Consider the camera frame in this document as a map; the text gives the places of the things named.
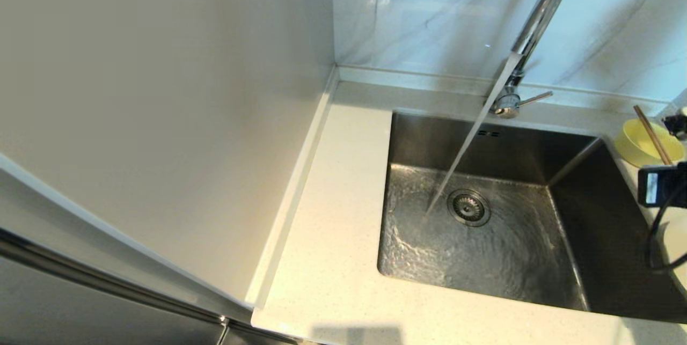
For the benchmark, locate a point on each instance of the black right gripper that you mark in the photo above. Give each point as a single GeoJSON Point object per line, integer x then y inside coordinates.
{"type": "Point", "coordinates": [671, 184]}

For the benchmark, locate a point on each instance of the yellow bowl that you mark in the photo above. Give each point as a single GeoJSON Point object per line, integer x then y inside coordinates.
{"type": "Point", "coordinates": [636, 146]}

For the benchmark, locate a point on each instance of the white plate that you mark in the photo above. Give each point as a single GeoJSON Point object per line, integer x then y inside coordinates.
{"type": "Point", "coordinates": [677, 248]}

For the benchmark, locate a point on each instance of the chrome gooseneck faucet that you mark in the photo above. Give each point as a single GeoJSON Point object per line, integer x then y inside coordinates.
{"type": "Point", "coordinates": [509, 102]}

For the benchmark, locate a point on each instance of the stainless steel sink basin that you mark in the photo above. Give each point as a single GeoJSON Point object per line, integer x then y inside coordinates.
{"type": "Point", "coordinates": [483, 270]}

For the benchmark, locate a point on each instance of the round metal drain strainer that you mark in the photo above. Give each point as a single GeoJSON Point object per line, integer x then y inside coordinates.
{"type": "Point", "coordinates": [469, 207]}

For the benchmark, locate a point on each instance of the stainless steel appliance front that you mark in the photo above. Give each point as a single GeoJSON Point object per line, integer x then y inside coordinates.
{"type": "Point", "coordinates": [80, 315]}

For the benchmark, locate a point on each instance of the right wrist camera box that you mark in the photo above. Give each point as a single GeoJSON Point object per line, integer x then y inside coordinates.
{"type": "Point", "coordinates": [677, 124]}

